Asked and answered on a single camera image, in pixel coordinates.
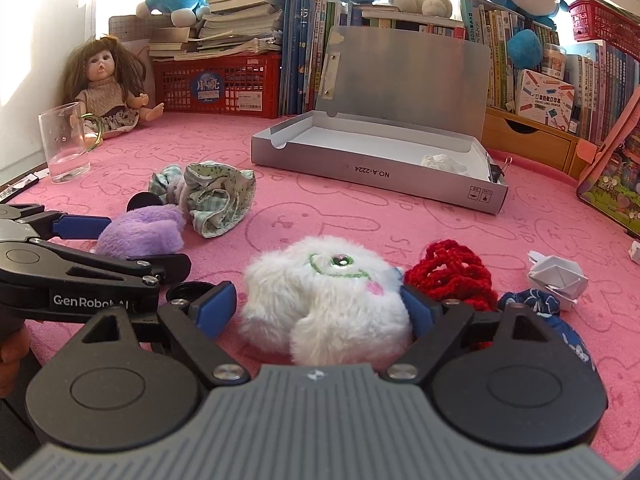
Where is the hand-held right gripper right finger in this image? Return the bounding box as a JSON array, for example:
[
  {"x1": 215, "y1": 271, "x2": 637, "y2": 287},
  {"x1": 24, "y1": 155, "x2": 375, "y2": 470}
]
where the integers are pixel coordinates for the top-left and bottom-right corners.
[{"x1": 382, "y1": 284, "x2": 543, "y2": 386}]

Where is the row of thin blue books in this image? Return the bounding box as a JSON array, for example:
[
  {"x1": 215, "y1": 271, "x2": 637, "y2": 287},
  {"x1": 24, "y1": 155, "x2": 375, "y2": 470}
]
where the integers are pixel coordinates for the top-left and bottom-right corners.
[{"x1": 280, "y1": 0, "x2": 362, "y2": 117}]

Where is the pink rabbit print mat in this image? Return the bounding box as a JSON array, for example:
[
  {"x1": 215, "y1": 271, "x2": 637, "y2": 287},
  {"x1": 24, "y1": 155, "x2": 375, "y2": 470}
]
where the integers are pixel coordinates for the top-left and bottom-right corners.
[{"x1": 0, "y1": 110, "x2": 640, "y2": 411}]

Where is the row of upright books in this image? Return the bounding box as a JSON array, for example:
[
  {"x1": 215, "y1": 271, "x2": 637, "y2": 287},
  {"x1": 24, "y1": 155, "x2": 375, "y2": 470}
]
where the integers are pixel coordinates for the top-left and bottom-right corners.
[{"x1": 360, "y1": 0, "x2": 640, "y2": 145}]

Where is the brown haired baby doll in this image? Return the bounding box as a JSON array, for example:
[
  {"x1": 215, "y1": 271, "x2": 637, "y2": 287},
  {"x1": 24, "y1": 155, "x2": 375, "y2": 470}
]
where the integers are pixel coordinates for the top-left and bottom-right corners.
[{"x1": 62, "y1": 35, "x2": 166, "y2": 139}]

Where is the blue floral fabric pouch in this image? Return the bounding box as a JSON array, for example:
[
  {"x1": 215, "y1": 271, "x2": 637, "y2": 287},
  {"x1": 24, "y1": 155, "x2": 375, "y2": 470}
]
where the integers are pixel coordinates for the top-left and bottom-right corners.
[{"x1": 497, "y1": 287, "x2": 599, "y2": 377}]

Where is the crumpled white tissue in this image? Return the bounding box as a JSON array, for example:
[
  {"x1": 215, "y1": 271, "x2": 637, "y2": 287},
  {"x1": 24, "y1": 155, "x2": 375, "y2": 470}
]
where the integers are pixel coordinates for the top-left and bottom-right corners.
[{"x1": 420, "y1": 152, "x2": 472, "y2": 177}]

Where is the clear glass pitcher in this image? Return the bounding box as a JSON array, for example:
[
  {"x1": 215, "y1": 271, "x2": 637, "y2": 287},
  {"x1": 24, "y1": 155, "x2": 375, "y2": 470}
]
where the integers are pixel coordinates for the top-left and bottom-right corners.
[{"x1": 38, "y1": 101, "x2": 104, "y2": 184}]

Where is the silver cardboard box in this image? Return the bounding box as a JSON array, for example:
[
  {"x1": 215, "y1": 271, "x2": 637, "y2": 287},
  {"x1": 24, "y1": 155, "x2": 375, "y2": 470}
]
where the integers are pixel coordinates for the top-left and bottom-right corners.
[{"x1": 251, "y1": 25, "x2": 509, "y2": 216}]

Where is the wooden drawer organizer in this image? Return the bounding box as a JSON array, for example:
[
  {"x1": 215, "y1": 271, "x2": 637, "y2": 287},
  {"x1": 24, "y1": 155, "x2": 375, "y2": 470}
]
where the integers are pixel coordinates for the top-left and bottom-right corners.
[{"x1": 482, "y1": 105, "x2": 601, "y2": 179}]

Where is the white printed carton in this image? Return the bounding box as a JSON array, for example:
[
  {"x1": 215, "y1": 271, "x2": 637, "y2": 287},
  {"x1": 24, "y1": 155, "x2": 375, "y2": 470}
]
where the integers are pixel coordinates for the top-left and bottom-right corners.
[{"x1": 512, "y1": 69, "x2": 576, "y2": 130}]

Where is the green checked scrunchie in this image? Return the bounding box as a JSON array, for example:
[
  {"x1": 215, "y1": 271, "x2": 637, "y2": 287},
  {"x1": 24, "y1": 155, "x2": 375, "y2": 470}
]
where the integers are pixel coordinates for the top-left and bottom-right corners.
[{"x1": 146, "y1": 161, "x2": 257, "y2": 239}]

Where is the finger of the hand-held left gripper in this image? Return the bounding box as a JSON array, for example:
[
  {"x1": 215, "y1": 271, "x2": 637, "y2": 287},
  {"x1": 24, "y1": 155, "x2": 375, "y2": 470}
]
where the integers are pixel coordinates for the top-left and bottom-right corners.
[
  {"x1": 30, "y1": 240, "x2": 192, "y2": 282},
  {"x1": 0, "y1": 203, "x2": 112, "y2": 241}
]

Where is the grey grid board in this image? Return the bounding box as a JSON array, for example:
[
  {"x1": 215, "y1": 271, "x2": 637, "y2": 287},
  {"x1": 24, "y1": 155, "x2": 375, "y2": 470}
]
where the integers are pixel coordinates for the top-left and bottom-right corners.
[{"x1": 109, "y1": 14, "x2": 152, "y2": 44}]

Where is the pink picture case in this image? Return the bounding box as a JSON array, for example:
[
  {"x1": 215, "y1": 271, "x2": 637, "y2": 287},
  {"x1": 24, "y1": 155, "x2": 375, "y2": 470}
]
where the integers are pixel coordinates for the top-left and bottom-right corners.
[{"x1": 575, "y1": 87, "x2": 640, "y2": 239}]

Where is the stack of lying books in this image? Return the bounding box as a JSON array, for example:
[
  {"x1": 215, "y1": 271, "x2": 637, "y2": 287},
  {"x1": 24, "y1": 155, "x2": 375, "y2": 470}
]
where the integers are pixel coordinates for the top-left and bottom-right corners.
[{"x1": 147, "y1": 0, "x2": 291, "y2": 61}]

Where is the black round lid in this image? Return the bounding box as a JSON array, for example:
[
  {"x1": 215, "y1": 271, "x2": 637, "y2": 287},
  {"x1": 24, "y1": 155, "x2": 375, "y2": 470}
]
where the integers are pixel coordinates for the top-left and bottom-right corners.
[{"x1": 126, "y1": 191, "x2": 164, "y2": 211}]

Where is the small red plastic basket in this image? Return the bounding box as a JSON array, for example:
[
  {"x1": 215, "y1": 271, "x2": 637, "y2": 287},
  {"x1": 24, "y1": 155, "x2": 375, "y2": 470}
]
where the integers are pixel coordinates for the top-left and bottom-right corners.
[{"x1": 569, "y1": 0, "x2": 640, "y2": 61}]

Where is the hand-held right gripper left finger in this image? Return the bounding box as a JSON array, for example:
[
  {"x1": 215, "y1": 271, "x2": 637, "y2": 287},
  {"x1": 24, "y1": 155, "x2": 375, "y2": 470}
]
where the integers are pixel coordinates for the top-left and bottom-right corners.
[{"x1": 82, "y1": 282, "x2": 251, "y2": 388}]

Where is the small printed cup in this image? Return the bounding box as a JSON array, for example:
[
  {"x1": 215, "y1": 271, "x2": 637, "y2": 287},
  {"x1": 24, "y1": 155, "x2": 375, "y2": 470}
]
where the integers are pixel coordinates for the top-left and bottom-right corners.
[{"x1": 542, "y1": 42, "x2": 568, "y2": 79}]

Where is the dark flat object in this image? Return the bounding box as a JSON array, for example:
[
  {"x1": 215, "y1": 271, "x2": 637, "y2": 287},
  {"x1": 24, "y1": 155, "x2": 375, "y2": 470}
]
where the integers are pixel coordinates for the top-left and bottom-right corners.
[{"x1": 0, "y1": 175, "x2": 40, "y2": 201}]

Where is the large red plastic basket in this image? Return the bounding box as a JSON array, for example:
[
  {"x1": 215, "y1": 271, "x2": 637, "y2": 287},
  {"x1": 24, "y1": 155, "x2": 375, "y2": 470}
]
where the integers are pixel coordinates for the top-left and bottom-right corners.
[{"x1": 151, "y1": 51, "x2": 282, "y2": 117}]

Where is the white fluffy plush toy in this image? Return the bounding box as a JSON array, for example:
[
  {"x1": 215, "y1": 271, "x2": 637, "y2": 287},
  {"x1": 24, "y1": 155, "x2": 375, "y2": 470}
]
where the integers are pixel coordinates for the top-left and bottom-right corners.
[{"x1": 239, "y1": 236, "x2": 417, "y2": 367}]

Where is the person's left hand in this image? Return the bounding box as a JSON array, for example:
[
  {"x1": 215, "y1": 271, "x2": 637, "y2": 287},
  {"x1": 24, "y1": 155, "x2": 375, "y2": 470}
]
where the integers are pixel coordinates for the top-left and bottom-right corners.
[{"x1": 0, "y1": 327, "x2": 32, "y2": 398}]

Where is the black binder clip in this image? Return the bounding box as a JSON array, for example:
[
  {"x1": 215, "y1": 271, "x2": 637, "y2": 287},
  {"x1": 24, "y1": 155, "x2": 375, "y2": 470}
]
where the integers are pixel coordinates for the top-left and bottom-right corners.
[{"x1": 487, "y1": 156, "x2": 516, "y2": 184}]

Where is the red knitted yarn piece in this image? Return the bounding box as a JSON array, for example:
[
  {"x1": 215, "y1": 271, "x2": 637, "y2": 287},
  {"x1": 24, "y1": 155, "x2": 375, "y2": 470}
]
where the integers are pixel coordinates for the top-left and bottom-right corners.
[{"x1": 404, "y1": 240, "x2": 499, "y2": 312}]

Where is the purple plush toy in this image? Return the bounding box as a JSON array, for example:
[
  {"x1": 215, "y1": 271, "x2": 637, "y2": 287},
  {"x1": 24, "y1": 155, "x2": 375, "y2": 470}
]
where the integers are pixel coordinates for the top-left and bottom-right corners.
[{"x1": 95, "y1": 206, "x2": 187, "y2": 257}]

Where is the white paper boat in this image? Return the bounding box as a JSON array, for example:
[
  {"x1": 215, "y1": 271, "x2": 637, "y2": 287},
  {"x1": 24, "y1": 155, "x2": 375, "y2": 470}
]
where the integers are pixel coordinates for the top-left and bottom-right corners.
[{"x1": 527, "y1": 250, "x2": 589, "y2": 311}]

